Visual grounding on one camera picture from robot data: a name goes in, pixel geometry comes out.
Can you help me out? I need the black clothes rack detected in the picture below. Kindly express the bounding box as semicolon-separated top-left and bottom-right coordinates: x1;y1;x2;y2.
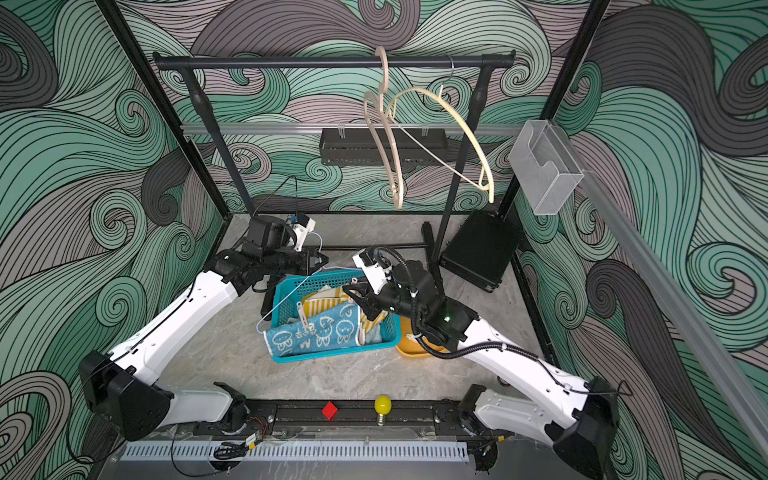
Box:
152;50;517;301

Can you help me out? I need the cream plastic hanger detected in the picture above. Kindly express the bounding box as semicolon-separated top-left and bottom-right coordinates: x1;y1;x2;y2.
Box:
385;87;495;203

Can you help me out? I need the yellow ball knob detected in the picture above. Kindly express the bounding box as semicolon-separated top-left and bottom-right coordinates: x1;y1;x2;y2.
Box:
374;395;392;426

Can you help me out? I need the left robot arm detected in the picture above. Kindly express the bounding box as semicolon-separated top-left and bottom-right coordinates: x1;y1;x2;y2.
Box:
79;213;328;442

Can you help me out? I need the grey clothespin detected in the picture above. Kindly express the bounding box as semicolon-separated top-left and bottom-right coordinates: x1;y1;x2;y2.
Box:
296;302;314;336

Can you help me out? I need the red diamond marker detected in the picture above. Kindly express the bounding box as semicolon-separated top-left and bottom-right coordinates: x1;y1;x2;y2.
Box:
321;401;339;421

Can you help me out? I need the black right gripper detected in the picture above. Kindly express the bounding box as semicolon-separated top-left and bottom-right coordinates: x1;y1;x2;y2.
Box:
345;275;426;324

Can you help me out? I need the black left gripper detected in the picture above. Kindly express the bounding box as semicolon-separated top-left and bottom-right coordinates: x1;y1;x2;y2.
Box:
261;247;328;279

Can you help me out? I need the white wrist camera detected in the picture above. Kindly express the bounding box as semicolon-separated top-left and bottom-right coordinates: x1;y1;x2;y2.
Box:
288;212;316;252
353;247;391;295

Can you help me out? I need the teal plastic basket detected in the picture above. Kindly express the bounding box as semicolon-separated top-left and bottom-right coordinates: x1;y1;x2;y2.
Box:
269;269;401;363

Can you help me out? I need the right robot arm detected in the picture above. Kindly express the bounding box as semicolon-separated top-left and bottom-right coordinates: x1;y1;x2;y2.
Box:
345;246;621;479

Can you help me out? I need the blue rabbit print towel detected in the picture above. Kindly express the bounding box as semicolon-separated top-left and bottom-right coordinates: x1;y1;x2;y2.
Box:
264;302;361;358

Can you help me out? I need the light blue wire hanger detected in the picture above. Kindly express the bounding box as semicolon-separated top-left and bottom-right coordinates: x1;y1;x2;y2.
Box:
256;231;357;334

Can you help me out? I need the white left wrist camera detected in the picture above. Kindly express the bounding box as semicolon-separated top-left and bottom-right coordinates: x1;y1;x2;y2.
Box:
288;212;316;252

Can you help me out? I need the orange plastic tray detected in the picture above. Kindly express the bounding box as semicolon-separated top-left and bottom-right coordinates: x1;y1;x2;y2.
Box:
396;317;430;359

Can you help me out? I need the white slotted cable duct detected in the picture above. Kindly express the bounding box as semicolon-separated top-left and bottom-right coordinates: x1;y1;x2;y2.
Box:
121;441;470;463

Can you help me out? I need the yellow striped towel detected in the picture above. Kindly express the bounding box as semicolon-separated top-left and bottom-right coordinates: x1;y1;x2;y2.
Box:
298;285;387;333

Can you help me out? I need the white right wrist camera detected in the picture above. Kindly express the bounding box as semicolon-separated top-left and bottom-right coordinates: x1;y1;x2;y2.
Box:
353;247;391;295

